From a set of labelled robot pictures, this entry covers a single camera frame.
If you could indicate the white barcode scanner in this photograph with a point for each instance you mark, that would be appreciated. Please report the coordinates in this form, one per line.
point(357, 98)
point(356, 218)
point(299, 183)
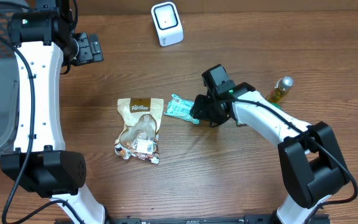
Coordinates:
point(167, 23)

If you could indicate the green lid white jar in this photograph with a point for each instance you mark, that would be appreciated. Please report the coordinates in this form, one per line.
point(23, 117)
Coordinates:
point(278, 106)

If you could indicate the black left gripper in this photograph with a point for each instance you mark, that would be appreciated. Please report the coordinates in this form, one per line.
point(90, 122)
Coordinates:
point(85, 55)

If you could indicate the teal wet wipes pack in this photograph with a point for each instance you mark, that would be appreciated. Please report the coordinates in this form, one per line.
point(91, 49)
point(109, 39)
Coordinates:
point(179, 108)

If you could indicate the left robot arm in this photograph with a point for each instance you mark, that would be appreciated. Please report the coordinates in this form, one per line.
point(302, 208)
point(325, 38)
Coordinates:
point(46, 46)

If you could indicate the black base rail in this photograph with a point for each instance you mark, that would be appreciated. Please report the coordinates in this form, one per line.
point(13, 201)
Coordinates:
point(197, 221)

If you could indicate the brown Pantree snack bag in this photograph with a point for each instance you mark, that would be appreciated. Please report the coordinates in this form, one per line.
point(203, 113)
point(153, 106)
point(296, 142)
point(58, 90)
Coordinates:
point(142, 118)

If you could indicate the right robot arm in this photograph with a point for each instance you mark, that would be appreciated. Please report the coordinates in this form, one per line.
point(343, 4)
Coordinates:
point(312, 164)

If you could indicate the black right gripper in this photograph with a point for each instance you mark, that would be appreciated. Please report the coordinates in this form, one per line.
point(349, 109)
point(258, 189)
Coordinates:
point(202, 114)

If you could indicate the yellow oil bottle silver cap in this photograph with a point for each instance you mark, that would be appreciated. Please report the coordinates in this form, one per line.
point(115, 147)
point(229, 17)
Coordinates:
point(281, 89)

